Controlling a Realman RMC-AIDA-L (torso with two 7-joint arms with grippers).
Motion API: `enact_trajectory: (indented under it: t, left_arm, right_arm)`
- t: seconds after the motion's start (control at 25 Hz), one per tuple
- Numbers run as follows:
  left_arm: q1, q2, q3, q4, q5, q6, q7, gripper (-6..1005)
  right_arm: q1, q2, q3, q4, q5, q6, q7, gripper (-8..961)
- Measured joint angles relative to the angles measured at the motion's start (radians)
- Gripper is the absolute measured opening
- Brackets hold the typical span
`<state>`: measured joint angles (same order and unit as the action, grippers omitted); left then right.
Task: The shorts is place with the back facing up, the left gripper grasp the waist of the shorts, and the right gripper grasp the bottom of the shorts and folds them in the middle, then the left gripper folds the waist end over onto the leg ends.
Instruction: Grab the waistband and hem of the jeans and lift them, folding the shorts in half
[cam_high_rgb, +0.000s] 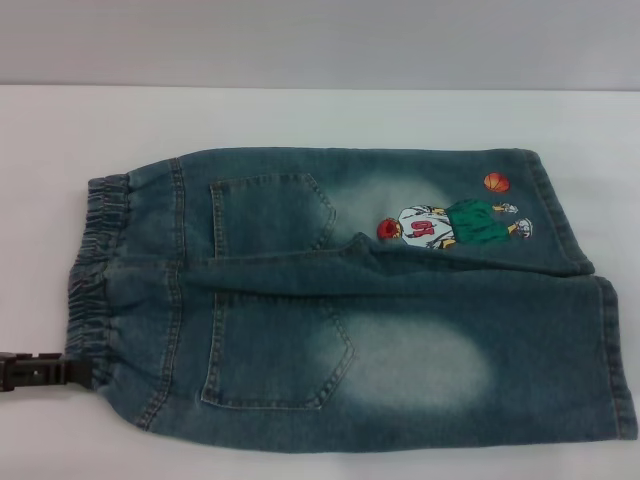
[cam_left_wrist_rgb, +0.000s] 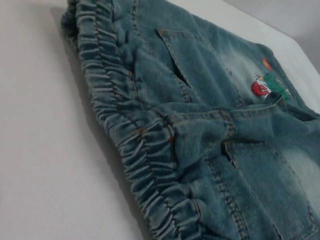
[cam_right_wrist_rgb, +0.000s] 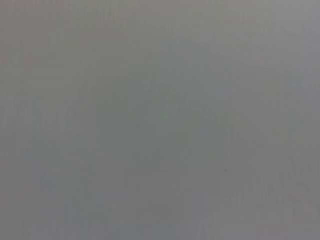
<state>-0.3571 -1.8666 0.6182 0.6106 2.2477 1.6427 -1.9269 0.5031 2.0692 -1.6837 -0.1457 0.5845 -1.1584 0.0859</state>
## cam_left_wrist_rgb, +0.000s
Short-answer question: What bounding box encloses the blue denim shorts basketball print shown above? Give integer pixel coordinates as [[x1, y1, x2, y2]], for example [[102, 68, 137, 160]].
[[59, 0, 320, 240]]

